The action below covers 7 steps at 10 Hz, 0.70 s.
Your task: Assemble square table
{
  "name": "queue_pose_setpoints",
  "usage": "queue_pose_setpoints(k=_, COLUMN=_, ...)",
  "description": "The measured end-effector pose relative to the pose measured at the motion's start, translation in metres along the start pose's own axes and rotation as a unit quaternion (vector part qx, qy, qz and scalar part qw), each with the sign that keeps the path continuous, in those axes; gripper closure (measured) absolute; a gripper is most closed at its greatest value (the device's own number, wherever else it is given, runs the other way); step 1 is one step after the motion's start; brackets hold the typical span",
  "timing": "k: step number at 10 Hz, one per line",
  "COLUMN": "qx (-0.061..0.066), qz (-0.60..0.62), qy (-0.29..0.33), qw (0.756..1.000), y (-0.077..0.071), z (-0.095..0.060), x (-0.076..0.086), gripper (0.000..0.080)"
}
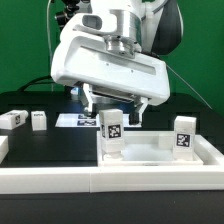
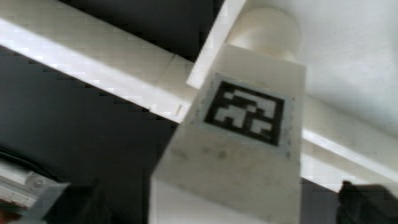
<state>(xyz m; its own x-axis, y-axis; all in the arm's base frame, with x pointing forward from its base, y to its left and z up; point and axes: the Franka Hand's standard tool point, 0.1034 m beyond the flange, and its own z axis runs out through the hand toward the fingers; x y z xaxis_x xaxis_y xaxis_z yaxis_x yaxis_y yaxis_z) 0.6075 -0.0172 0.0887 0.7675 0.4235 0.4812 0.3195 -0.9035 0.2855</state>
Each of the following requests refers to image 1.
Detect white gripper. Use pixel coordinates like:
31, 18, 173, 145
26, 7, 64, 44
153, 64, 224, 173
51, 21, 170, 125

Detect white square table top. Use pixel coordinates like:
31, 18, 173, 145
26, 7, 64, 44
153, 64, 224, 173
96, 129, 224, 167

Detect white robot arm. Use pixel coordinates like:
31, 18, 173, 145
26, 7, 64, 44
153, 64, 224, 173
51, 0, 183, 125

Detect white sheet with markers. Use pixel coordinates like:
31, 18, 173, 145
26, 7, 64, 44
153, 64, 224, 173
54, 113, 142, 128

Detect white U-shaped obstacle fence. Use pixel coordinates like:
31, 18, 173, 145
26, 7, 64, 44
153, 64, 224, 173
0, 134, 224, 195

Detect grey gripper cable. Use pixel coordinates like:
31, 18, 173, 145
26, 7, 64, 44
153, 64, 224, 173
164, 63, 213, 110

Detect black cable bundle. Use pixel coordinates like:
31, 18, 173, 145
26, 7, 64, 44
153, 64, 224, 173
18, 74, 56, 93

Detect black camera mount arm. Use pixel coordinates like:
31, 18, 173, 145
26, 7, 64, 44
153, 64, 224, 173
55, 0, 80, 29

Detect thin white cable left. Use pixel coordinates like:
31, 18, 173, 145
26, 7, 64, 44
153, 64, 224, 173
46, 0, 55, 92

